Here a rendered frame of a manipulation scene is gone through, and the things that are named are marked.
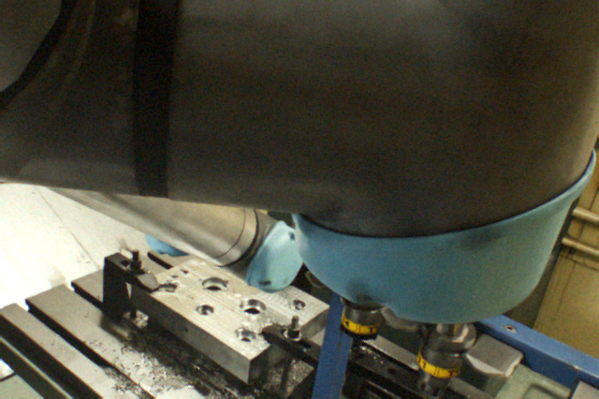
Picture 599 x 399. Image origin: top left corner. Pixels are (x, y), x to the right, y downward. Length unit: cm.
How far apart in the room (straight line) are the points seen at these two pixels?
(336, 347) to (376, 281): 74
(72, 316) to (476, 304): 111
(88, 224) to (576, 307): 137
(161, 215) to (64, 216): 137
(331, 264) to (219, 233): 40
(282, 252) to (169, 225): 14
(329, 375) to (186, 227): 45
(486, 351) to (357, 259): 58
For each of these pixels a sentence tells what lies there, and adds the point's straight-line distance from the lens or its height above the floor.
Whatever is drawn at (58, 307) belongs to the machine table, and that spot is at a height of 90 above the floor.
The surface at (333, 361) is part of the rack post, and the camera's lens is 90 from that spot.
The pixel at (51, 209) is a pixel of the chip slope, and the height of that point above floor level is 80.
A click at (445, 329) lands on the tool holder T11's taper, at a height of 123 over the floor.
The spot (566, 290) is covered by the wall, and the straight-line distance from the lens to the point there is 174.
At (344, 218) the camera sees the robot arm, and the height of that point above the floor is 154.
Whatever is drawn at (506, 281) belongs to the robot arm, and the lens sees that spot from 16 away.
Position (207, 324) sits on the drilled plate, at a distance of 106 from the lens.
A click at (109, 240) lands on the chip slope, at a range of 185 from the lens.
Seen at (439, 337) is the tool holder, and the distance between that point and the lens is 71.
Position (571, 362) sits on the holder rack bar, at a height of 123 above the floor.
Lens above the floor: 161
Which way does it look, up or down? 24 degrees down
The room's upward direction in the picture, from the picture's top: 9 degrees clockwise
